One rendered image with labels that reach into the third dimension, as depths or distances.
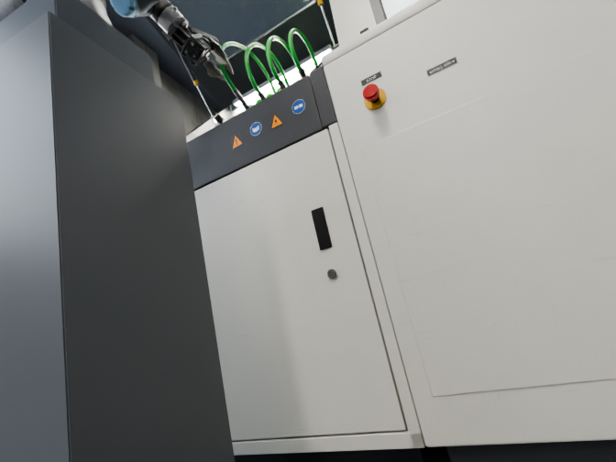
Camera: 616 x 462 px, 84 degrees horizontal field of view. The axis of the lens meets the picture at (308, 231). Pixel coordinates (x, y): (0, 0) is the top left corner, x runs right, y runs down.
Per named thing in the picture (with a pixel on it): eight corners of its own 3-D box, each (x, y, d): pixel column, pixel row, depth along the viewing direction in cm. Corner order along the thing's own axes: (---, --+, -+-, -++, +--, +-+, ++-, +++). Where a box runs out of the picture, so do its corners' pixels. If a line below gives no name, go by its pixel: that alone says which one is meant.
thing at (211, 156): (151, 209, 110) (147, 164, 113) (163, 212, 114) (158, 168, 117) (322, 128, 84) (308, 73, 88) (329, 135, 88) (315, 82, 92)
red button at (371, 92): (361, 105, 76) (356, 86, 77) (367, 114, 79) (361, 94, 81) (384, 95, 74) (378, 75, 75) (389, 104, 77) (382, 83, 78)
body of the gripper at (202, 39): (193, 68, 110) (163, 38, 107) (205, 63, 117) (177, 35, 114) (206, 49, 106) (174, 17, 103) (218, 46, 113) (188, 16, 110)
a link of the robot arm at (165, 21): (167, 25, 113) (179, 3, 108) (178, 36, 114) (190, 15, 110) (154, 27, 107) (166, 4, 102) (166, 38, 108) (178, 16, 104)
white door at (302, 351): (173, 445, 94) (147, 212, 110) (180, 442, 96) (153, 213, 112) (405, 432, 67) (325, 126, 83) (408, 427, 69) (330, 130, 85)
